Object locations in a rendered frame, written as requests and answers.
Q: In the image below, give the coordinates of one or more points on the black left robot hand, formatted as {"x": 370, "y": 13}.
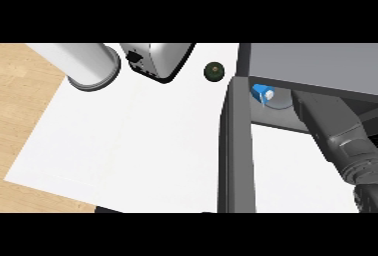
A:
{"x": 107, "y": 210}

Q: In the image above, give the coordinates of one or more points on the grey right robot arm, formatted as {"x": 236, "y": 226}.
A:
{"x": 340, "y": 133}

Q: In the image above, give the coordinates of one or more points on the dark grey microwave door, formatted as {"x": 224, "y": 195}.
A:
{"x": 237, "y": 150}

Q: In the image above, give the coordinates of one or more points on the blue milk carton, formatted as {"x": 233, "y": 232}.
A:
{"x": 261, "y": 92}

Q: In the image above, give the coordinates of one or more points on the grey microwave turntable plate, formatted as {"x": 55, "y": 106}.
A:
{"x": 283, "y": 102}

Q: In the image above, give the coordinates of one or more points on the grey microwave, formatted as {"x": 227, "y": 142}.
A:
{"x": 315, "y": 65}

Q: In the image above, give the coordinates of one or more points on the silver toaster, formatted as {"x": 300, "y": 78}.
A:
{"x": 165, "y": 58}

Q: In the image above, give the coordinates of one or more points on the dark green round fruit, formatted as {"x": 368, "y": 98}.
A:
{"x": 215, "y": 71}

